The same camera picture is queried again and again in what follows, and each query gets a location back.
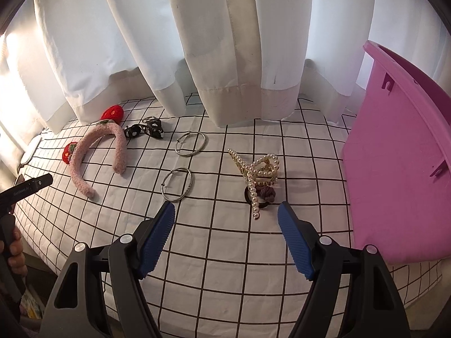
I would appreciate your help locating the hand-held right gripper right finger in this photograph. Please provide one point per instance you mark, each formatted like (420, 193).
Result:
(296, 243)

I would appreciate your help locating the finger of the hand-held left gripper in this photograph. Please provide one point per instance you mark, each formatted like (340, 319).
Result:
(41, 182)

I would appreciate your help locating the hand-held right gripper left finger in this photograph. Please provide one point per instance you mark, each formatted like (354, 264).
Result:
(158, 243)

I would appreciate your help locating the pink strawberry headband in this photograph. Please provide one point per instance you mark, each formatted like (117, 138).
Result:
(79, 151)

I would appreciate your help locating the medium silver bangle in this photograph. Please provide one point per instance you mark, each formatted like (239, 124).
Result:
(164, 185)

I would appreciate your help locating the pearl claw hair clip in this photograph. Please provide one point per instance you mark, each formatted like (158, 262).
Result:
(264, 169)

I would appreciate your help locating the small silver bangle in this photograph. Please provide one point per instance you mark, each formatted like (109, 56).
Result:
(180, 141)

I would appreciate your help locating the black polka-dot bow keyring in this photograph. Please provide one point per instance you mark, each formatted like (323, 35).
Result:
(155, 128)

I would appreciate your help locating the pink plastic basin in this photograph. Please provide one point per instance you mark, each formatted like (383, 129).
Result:
(387, 165)

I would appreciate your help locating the person's left hand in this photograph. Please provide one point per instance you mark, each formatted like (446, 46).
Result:
(17, 266)

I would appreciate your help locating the white flat device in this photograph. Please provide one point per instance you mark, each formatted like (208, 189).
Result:
(31, 151)

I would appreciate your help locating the white black-checked tablecloth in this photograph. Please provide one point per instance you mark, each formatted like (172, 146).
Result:
(218, 253)

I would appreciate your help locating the colourful printed bag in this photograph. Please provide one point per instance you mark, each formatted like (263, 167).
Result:
(31, 306)

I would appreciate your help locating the cream curtain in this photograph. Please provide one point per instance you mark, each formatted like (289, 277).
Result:
(229, 60)

